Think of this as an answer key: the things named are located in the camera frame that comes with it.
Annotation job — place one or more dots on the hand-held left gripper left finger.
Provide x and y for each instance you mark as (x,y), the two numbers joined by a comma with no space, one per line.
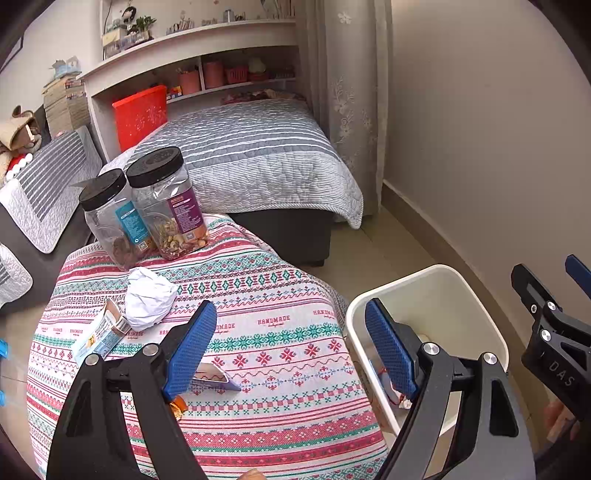
(194,350)

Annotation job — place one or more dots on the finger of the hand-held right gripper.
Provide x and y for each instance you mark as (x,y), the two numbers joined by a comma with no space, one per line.
(579,274)
(531,286)

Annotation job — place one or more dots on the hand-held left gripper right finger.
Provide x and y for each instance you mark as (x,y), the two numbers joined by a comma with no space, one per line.
(392,353)

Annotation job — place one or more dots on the red patterned paper cup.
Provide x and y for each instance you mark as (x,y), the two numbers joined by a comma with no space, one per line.
(398,400)

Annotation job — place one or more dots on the orange foil wrapper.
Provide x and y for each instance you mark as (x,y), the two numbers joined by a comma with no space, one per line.
(178,407)

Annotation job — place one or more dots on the white plastic bin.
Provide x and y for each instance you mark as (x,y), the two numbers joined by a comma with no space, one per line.
(452,314)

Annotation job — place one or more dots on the person's right hand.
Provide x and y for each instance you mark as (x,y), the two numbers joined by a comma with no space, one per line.
(561,420)

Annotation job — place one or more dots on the crumpled white paper ball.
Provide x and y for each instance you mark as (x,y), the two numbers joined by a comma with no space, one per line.
(150,297)

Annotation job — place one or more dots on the patterned woven tablecloth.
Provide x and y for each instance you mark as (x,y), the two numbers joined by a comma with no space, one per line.
(277,323)

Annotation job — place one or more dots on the blue and white carton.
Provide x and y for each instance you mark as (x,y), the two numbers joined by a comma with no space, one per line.
(99,332)

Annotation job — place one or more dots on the clear jar with purple label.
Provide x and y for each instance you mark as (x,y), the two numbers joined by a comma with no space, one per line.
(175,207)

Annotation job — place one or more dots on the clear jar with teal label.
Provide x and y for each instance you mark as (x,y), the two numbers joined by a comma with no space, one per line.
(111,230)

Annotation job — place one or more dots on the dark bed base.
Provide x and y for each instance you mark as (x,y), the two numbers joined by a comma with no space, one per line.
(286,235)

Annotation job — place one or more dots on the light blue stool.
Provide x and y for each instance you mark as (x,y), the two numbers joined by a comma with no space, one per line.
(2,369)

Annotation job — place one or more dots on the small striped sofa cover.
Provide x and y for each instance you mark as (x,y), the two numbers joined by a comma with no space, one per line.
(11,277)

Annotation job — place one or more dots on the grey striped quilt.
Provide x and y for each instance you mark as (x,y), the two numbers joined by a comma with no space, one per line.
(254,147)

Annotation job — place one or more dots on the dark sofa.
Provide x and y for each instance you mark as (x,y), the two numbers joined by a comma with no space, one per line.
(18,230)

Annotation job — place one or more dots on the wide striped sofa cover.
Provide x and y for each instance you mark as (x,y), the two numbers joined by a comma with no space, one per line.
(51,184)

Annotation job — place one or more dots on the red storage box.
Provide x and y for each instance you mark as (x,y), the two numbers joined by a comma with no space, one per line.
(138,117)

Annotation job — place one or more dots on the red plush toy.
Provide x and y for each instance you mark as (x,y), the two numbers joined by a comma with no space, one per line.
(14,166)

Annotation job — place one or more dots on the grey floral curtain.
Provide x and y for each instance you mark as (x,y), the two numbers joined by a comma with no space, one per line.
(346,92)

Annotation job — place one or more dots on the short pink pot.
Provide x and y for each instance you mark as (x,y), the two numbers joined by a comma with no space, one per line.
(189,82)

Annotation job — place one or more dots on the tall stack of books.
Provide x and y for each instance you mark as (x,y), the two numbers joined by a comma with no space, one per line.
(64,108)

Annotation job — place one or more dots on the tall pink pot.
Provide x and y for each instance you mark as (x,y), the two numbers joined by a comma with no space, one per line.
(214,76)

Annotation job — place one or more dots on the pink slotted basket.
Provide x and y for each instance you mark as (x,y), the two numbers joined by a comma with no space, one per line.
(236,76)

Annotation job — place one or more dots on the white bookshelf headboard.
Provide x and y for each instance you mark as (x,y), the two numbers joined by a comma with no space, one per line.
(194,44)

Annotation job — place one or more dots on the small potted plant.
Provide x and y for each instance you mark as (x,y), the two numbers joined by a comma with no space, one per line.
(144,24)

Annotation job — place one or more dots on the dark haired doll figurine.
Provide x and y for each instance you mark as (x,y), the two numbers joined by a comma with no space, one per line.
(129,14)

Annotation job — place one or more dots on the upright papers on shelf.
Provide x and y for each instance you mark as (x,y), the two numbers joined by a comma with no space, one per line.
(279,8)

